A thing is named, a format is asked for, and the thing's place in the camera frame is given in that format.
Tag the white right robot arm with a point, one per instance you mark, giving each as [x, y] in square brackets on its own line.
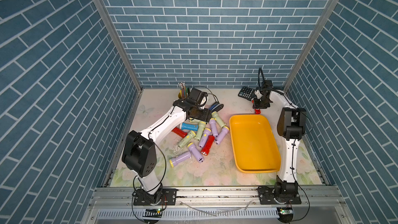
[291, 127]

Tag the green flashlight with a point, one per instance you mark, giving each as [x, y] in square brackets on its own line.
[218, 119]
[186, 140]
[201, 127]

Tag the blue black stapler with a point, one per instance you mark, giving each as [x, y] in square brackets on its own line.
[216, 107]

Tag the black desk calculator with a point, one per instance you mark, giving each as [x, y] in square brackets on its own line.
[247, 93]

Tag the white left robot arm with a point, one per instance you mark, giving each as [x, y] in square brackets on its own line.
[140, 148]

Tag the blue flashlight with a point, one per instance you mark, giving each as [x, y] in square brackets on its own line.
[190, 127]

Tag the yellow pen holder cup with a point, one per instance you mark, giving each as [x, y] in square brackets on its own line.
[181, 95]

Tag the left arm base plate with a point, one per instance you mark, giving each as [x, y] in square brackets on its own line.
[155, 196]

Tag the pens in cup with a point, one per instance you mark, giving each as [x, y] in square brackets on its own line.
[183, 88]

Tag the aluminium front rail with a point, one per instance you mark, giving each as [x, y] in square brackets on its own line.
[219, 205]

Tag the green flashlight horizontal top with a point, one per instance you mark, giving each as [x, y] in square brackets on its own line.
[196, 121]

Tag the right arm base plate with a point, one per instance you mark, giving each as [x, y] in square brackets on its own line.
[279, 196]

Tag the purple flashlight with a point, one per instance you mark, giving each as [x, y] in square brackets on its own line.
[206, 133]
[197, 154]
[213, 127]
[180, 158]
[224, 132]

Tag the red flashlight centre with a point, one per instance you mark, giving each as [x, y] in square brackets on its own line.
[206, 149]

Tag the yellow plastic storage tray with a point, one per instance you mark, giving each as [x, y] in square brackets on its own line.
[254, 145]

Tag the red flashlight left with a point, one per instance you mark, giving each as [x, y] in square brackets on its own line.
[179, 132]

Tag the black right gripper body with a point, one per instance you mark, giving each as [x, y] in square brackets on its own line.
[260, 104]

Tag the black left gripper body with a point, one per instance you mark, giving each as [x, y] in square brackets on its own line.
[201, 114]

